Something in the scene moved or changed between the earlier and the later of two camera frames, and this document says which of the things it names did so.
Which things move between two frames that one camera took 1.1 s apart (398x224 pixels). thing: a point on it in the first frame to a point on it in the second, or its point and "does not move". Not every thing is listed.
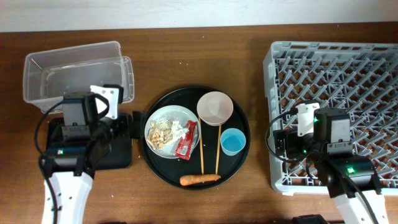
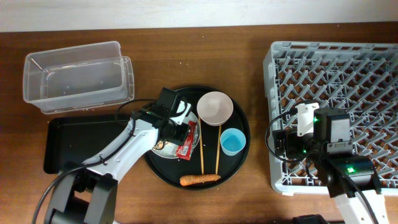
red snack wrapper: [184, 145] does not move
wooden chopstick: [201, 145] does not move
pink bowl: [214, 108] does not move
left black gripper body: [119, 130] to [178, 133]
